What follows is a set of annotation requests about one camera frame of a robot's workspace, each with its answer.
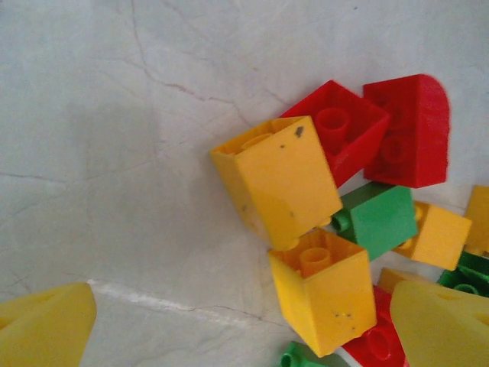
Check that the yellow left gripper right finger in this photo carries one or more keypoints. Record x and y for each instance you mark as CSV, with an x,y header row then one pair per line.
x,y
443,329

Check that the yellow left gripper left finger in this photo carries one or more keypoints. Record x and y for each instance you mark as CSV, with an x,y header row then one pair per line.
x,y
42,329

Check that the round green lego piece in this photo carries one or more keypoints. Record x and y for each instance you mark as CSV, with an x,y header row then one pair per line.
x,y
473,269

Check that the red lego brick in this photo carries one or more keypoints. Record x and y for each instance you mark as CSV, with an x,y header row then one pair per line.
x,y
355,126
420,126
376,342

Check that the yellow lego brick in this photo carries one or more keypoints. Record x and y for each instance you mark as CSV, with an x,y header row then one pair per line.
x,y
479,218
439,239
397,277
328,306
282,187

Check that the green lego brick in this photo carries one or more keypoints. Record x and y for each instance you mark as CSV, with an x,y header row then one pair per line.
x,y
382,221
302,355

